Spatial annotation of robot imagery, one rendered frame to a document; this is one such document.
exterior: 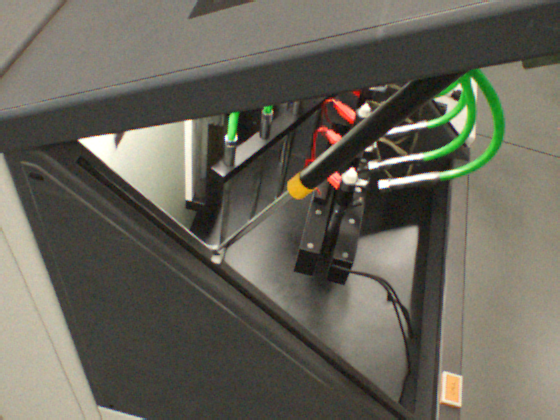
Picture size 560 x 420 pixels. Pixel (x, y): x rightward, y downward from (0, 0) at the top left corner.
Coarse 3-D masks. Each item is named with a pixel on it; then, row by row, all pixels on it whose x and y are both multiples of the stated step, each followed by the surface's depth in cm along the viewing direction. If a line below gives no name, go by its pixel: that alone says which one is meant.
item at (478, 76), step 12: (468, 72) 72; (480, 72) 72; (480, 84) 73; (492, 96) 74; (492, 108) 75; (228, 120) 89; (504, 120) 77; (228, 132) 91; (504, 132) 78; (228, 144) 92; (492, 144) 80; (480, 156) 83; (492, 156) 81; (468, 168) 84
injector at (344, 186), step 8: (344, 184) 93; (352, 184) 92; (336, 192) 96; (344, 192) 94; (352, 192) 94; (336, 200) 97; (344, 200) 95; (352, 200) 97; (360, 200) 96; (336, 208) 98; (344, 208) 97; (336, 216) 100; (336, 224) 102; (328, 232) 104; (336, 232) 104; (328, 240) 106; (328, 248) 108
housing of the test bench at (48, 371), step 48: (0, 0) 52; (48, 0) 53; (0, 48) 48; (0, 192) 54; (0, 240) 62; (0, 288) 71; (48, 288) 69; (0, 336) 85; (48, 336) 81; (0, 384) 104; (48, 384) 97
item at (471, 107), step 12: (468, 84) 83; (468, 96) 85; (264, 108) 96; (468, 108) 86; (264, 120) 97; (468, 120) 88; (264, 132) 100; (468, 132) 90; (456, 144) 92; (408, 156) 97; (420, 156) 96; (432, 156) 95; (372, 168) 100; (384, 168) 100
